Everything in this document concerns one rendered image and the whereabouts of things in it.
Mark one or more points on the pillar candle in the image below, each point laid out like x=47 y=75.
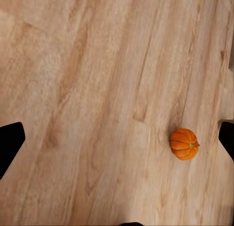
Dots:
x=225 y=120

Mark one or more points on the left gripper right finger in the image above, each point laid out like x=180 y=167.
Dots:
x=226 y=137

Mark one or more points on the pumpkin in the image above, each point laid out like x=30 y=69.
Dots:
x=184 y=144

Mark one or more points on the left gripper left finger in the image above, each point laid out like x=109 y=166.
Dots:
x=11 y=139

